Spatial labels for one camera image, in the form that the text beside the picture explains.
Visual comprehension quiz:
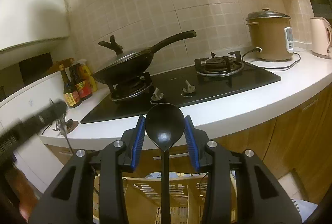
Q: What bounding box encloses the black gas stove top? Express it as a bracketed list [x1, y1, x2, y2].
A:
[81, 51, 281, 124]

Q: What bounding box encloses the metal slotted spatula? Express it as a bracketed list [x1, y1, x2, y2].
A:
[50, 99, 74, 155]

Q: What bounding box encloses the pink electric kettle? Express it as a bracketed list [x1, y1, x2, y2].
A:
[310, 17, 331, 59]

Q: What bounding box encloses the person's left hand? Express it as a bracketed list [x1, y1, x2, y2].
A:
[5, 166, 38, 223]

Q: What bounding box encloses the yellow plastic utensil basket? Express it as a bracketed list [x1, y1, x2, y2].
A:
[93, 173, 238, 224]

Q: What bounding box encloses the dark soy sauce bottle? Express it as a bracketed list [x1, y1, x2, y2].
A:
[59, 65, 82, 108]

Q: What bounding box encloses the yellow bottle behind sauces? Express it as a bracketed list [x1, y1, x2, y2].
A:
[78, 59, 98, 93]

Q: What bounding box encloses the black wok with lid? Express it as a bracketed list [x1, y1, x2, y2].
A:
[92, 30, 196, 85]

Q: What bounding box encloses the dark sauce bottle red label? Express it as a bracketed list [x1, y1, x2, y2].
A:
[69, 63, 92, 100]

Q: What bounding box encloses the black plastic ladle spoon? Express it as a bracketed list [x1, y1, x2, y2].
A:
[145, 103, 185, 223]

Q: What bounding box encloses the brown rice cooker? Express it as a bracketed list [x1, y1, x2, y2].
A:
[246, 8, 294, 62]

